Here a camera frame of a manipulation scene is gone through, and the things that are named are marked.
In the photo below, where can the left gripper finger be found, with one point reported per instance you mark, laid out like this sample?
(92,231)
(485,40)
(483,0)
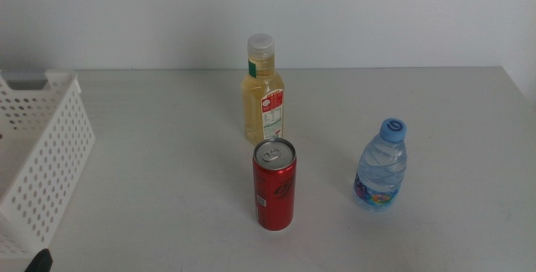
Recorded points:
(41,261)

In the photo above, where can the clear water bottle blue cap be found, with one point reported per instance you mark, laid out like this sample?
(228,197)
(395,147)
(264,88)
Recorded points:
(379,167)

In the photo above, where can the yellow tea bottle white cap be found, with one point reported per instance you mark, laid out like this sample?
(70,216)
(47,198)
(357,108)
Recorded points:
(255,104)

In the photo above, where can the red soda can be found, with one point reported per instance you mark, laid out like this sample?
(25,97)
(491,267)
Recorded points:
(272,188)

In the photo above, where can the white perforated plastic basket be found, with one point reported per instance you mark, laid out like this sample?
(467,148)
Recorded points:
(63,146)

